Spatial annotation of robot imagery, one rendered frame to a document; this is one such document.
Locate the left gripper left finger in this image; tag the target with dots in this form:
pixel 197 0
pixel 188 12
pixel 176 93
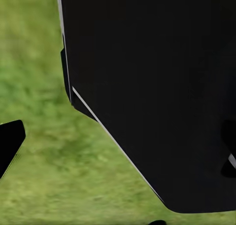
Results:
pixel 12 136

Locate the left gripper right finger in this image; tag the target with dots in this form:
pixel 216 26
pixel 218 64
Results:
pixel 228 135

